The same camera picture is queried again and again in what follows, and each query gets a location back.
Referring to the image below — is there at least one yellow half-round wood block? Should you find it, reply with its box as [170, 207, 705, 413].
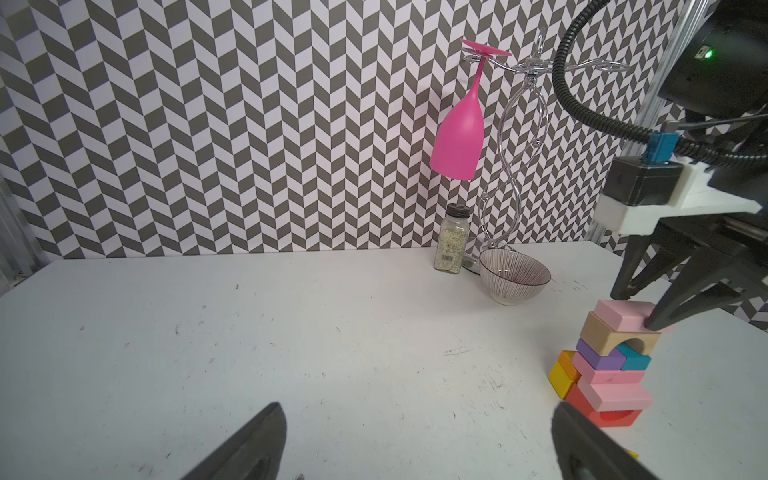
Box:
[548, 362, 575, 400]

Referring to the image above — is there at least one glass spice jar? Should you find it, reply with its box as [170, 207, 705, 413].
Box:
[434, 203, 472, 274]

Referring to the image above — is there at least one natural wood block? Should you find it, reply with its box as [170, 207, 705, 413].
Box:
[580, 312, 662, 356]

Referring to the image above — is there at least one red arch wood block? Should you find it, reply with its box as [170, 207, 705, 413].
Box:
[565, 385, 642, 428]

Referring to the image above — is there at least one orange wood block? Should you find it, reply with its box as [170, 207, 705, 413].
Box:
[558, 350, 581, 382]

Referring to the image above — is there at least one striped ceramic bowl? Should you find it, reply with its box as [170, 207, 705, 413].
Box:
[479, 249, 552, 306]

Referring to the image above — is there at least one pink rectangular wood block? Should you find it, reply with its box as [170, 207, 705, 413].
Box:
[572, 352, 645, 384]

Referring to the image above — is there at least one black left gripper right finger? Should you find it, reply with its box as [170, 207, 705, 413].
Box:
[551, 402, 656, 480]

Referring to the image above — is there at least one pink half-round wood block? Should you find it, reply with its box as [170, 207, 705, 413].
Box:
[577, 380, 653, 412]

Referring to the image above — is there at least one chrome wire stand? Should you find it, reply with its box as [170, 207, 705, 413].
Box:
[460, 26, 631, 271]

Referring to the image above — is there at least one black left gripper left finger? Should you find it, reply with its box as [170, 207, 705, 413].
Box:
[183, 402, 287, 480]

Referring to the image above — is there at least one pink lamp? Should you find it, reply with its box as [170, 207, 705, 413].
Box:
[430, 40, 510, 181]

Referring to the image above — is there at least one purple wood cube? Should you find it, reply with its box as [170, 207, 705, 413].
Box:
[576, 339, 626, 370]

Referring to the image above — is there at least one teal wood cube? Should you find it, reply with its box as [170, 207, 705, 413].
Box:
[616, 343, 651, 371]

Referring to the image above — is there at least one left corner metal post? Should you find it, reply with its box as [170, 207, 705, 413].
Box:
[1, 178, 50, 295]

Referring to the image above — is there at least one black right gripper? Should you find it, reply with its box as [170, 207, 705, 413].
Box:
[610, 167, 767, 332]

